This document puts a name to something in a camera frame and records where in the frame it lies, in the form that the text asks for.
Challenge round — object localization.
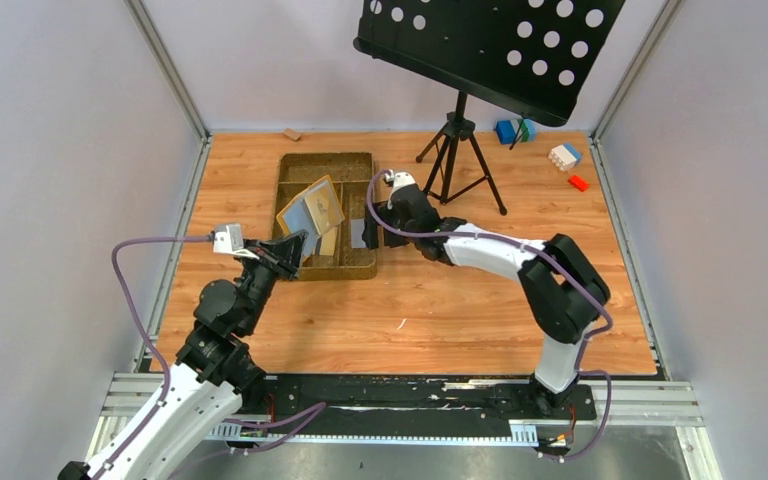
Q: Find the yellow leather card holder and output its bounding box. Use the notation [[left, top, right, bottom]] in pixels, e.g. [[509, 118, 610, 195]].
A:
[[276, 175, 345, 259]]

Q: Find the beige illustrated card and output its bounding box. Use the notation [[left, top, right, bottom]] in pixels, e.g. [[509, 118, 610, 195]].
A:
[[304, 182, 344, 234]]

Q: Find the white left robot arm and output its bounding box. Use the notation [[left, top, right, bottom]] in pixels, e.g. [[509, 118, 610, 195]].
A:
[[58, 223, 308, 479]]

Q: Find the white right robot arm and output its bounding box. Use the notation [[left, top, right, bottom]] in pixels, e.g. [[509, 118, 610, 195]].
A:
[[365, 185, 611, 409]]

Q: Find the woven straw divided tray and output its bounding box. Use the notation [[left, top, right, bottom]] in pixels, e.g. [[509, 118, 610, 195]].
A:
[[272, 152, 377, 281]]

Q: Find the small wooden block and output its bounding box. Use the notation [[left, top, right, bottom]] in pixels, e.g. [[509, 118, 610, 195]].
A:
[[283, 128, 303, 142]]

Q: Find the blue green toy block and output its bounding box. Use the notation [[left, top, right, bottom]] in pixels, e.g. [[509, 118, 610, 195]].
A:
[[494, 118, 537, 145]]

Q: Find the white blue toy block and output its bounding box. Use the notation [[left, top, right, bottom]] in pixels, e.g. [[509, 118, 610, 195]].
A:
[[547, 143, 583, 172]]

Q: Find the red toy block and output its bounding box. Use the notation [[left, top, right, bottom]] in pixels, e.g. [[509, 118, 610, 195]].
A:
[[568, 175, 590, 192]]

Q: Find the black music stand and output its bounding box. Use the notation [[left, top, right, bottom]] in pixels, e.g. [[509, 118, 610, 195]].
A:
[[353, 0, 624, 204]]

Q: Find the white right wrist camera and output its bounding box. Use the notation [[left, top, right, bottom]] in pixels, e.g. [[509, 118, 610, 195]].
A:
[[383, 170, 416, 192]]

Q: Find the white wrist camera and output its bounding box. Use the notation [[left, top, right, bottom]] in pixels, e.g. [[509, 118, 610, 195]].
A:
[[212, 223, 245, 256], [383, 170, 416, 192]]

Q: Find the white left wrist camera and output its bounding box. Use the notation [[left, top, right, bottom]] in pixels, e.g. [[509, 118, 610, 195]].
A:
[[212, 223, 245, 256]]

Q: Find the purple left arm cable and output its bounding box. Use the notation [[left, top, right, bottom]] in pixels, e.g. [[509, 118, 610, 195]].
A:
[[89, 235, 327, 480]]

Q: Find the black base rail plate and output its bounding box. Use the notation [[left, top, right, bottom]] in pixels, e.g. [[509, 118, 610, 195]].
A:
[[234, 374, 597, 438]]

